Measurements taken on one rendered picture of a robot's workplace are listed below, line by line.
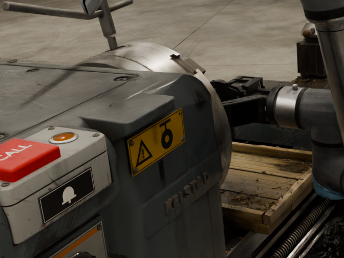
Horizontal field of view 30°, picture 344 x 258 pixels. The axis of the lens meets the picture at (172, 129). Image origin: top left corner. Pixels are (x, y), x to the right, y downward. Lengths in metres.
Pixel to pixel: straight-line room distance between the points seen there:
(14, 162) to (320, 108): 0.67
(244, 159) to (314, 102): 0.38
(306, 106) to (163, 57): 0.27
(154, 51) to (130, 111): 0.37
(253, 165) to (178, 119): 0.68
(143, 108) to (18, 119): 0.14
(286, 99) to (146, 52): 0.27
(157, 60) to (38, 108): 0.32
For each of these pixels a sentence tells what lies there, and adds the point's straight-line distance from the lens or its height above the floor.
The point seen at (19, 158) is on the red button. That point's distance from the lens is 0.57.
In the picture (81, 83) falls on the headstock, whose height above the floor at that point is 1.25.
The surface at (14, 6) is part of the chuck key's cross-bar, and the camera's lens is 0.89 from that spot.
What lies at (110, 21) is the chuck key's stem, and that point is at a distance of 1.07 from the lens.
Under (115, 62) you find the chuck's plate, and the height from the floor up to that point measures 1.23.
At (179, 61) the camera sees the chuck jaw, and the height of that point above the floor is 1.21.
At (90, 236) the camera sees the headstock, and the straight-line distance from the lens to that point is 0.69.
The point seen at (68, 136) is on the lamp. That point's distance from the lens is 0.63.
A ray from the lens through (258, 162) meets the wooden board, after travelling 1.45.
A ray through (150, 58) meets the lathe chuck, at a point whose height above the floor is 1.23.
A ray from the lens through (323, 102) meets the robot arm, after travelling 1.12.
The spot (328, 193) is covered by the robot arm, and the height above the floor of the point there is 0.94.
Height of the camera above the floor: 1.47
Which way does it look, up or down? 20 degrees down
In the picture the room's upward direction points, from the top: 7 degrees counter-clockwise
